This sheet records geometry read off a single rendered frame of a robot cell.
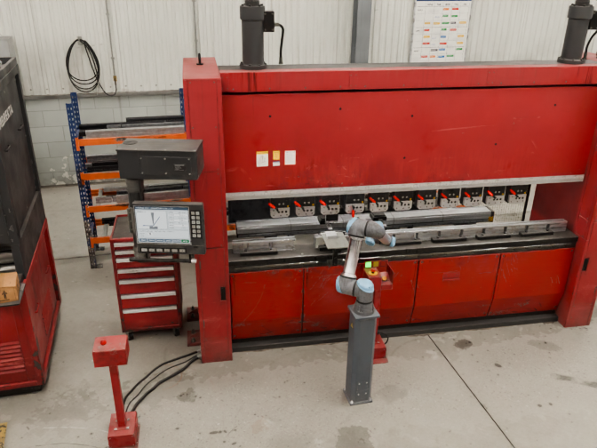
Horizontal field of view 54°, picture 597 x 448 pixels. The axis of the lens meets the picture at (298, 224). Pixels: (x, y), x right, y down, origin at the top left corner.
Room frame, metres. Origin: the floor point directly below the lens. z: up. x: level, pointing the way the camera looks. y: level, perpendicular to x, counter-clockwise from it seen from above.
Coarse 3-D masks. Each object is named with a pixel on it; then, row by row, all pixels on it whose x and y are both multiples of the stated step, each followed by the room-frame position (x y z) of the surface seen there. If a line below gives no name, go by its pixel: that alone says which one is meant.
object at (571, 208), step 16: (592, 144) 4.63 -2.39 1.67; (592, 160) 4.59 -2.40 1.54; (592, 176) 4.54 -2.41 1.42; (544, 192) 5.12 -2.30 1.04; (560, 192) 4.89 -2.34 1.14; (576, 192) 4.69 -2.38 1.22; (592, 192) 4.50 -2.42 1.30; (544, 208) 5.07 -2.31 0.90; (560, 208) 4.85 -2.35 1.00; (576, 208) 4.64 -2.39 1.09; (592, 208) 4.45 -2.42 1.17; (576, 224) 4.59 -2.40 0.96; (592, 224) 4.43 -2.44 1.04; (592, 240) 4.44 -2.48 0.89; (576, 256) 4.50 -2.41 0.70; (592, 256) 4.44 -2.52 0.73; (576, 272) 4.45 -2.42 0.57; (592, 272) 4.45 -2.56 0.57; (576, 288) 4.43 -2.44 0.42; (592, 288) 4.46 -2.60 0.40; (560, 304) 4.56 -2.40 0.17; (576, 304) 4.44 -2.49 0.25; (592, 304) 4.47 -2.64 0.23; (560, 320) 4.51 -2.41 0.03; (576, 320) 4.45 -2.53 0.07
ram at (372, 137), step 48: (240, 96) 4.12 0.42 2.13; (288, 96) 4.18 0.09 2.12; (336, 96) 4.24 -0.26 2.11; (384, 96) 4.31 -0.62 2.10; (432, 96) 4.38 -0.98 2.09; (480, 96) 4.45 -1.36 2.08; (528, 96) 4.52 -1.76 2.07; (576, 96) 4.59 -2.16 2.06; (240, 144) 4.12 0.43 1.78; (288, 144) 4.18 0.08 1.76; (336, 144) 4.25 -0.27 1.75; (384, 144) 4.32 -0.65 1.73; (432, 144) 4.39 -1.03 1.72; (480, 144) 4.46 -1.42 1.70; (528, 144) 4.53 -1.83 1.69; (576, 144) 4.61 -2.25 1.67; (336, 192) 4.25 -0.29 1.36
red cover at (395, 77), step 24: (240, 72) 4.10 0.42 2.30; (264, 72) 4.13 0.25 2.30; (288, 72) 4.16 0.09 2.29; (312, 72) 4.19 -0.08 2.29; (336, 72) 4.23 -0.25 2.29; (360, 72) 4.26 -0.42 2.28; (384, 72) 4.29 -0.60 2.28; (408, 72) 4.32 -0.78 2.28; (432, 72) 4.36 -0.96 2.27; (456, 72) 4.39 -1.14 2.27; (480, 72) 4.42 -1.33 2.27; (504, 72) 4.46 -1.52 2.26; (528, 72) 4.49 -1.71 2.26; (552, 72) 4.53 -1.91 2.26; (576, 72) 4.57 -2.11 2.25
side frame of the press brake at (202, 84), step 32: (192, 64) 4.38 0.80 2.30; (192, 96) 3.86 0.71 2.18; (192, 128) 3.85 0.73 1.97; (224, 160) 3.89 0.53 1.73; (192, 192) 3.85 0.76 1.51; (224, 192) 3.89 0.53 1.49; (224, 224) 3.88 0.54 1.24; (224, 256) 3.89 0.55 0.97; (224, 288) 3.88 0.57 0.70; (224, 320) 3.88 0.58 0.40; (224, 352) 3.88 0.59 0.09
